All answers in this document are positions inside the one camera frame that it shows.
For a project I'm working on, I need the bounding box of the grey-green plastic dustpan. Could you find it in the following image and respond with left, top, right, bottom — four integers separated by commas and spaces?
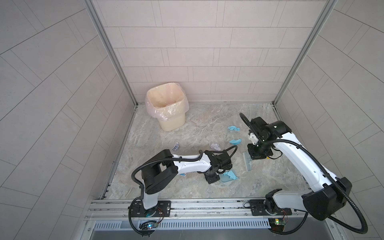
219, 170, 239, 183

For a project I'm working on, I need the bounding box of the grey-green hand brush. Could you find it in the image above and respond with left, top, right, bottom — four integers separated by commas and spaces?
243, 152, 252, 172

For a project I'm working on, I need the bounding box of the beige trash bin with bag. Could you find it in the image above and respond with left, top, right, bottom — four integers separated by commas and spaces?
145, 83, 190, 132

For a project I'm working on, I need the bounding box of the cyan white paper scrap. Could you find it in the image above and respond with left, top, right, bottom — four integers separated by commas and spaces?
224, 171, 238, 180

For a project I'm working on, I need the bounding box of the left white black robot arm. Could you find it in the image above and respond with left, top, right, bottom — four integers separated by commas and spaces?
128, 146, 238, 237

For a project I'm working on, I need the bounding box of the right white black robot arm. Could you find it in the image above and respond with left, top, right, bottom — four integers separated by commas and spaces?
240, 114, 368, 235

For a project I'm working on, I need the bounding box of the white crumpled paper scrap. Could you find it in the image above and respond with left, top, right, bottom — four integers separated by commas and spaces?
210, 143, 221, 151

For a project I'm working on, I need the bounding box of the white checked paper scrap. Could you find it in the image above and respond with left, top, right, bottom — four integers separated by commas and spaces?
172, 142, 180, 152

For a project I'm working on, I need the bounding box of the right circuit board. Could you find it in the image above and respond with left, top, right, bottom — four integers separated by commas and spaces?
268, 218, 287, 233

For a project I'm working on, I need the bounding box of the circuit board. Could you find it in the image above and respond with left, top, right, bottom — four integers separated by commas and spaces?
268, 218, 287, 233
140, 221, 159, 231

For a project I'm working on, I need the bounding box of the left circuit board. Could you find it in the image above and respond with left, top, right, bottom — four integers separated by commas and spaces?
140, 221, 159, 231

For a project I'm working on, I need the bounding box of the aluminium mounting rail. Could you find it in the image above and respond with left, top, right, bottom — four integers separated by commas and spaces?
85, 197, 335, 221

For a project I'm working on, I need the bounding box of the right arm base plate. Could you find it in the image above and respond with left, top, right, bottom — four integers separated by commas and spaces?
249, 199, 292, 216

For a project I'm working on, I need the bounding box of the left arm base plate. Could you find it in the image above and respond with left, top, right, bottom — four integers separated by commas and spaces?
129, 201, 171, 218

